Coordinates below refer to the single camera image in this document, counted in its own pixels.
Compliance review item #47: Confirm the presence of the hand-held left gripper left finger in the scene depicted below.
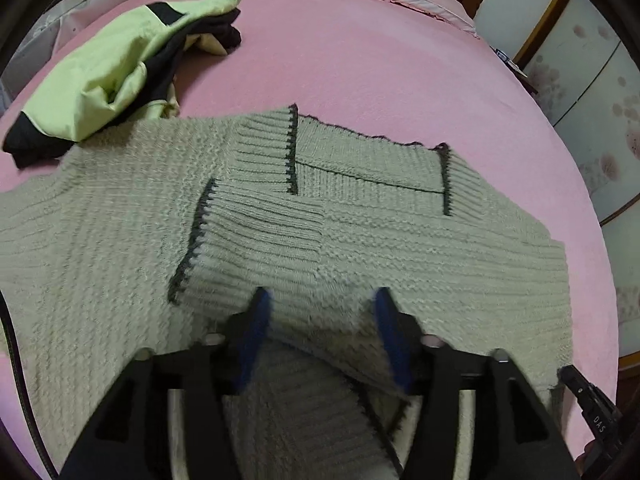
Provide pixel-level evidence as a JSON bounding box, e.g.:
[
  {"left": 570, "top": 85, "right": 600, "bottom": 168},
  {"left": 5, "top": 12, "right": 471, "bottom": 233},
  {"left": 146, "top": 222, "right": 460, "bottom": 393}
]
[{"left": 59, "top": 287, "right": 274, "bottom": 480}]

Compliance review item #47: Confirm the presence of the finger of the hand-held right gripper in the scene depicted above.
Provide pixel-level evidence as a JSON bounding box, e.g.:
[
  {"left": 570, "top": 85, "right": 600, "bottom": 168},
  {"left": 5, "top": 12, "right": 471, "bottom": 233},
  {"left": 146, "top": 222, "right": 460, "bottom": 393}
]
[{"left": 557, "top": 365, "right": 625, "bottom": 448}]

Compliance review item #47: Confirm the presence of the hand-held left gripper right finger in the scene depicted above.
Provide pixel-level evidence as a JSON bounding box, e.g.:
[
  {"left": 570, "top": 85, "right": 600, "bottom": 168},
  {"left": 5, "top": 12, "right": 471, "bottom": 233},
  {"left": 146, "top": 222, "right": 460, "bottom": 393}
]
[{"left": 374, "top": 287, "right": 582, "bottom": 480}]

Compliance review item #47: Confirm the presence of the grey knit sweater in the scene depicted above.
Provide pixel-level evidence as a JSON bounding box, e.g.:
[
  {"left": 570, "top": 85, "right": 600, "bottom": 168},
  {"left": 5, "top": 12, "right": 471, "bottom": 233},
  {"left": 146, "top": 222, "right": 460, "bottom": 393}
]
[{"left": 0, "top": 104, "right": 574, "bottom": 480}]

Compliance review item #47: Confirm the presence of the pink bed sheet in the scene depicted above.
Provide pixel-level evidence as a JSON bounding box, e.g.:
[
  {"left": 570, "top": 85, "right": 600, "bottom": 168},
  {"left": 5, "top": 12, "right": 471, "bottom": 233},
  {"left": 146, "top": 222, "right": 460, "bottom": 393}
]
[{"left": 0, "top": 0, "right": 622, "bottom": 480}]

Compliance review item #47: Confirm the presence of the dark wooden nightstand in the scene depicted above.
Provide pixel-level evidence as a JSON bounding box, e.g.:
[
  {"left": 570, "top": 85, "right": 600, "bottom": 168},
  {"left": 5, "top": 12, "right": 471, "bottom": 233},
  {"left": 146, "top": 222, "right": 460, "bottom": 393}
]
[{"left": 492, "top": 47, "right": 539, "bottom": 95}]

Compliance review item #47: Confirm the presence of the green and black jacket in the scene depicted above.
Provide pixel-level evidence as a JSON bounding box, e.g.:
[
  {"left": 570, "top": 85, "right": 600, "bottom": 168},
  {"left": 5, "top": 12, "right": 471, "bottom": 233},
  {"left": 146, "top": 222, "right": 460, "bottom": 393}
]
[{"left": 2, "top": 0, "right": 243, "bottom": 170}]

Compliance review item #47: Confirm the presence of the pink ruffled pillow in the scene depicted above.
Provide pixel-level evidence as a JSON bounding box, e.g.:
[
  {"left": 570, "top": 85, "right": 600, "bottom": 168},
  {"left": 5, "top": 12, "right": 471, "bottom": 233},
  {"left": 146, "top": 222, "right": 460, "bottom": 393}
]
[{"left": 369, "top": 0, "right": 482, "bottom": 40}]

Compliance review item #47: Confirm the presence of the white storage box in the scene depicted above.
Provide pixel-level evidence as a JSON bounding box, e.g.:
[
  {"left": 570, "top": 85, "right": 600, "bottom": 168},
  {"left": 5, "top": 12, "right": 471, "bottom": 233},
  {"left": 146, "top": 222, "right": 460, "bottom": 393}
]
[{"left": 0, "top": 0, "right": 103, "bottom": 113}]

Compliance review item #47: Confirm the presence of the black cable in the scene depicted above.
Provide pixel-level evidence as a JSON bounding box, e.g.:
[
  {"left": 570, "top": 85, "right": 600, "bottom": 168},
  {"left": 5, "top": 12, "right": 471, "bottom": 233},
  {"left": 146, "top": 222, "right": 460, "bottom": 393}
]
[{"left": 0, "top": 290, "right": 61, "bottom": 480}]

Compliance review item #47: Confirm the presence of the floral wardrobe with wooden frame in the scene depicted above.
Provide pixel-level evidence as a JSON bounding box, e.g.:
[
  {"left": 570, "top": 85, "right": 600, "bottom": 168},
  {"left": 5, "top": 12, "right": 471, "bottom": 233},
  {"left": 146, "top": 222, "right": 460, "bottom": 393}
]
[{"left": 474, "top": 0, "right": 640, "bottom": 361}]

